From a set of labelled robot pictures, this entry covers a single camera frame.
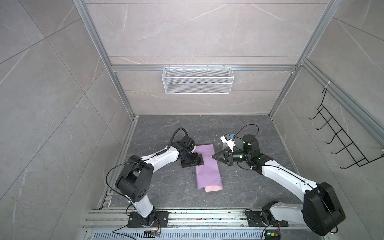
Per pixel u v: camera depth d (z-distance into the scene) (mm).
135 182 456
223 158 701
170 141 660
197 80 1006
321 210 404
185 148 680
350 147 631
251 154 637
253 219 730
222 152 717
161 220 730
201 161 799
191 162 793
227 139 698
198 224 728
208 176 812
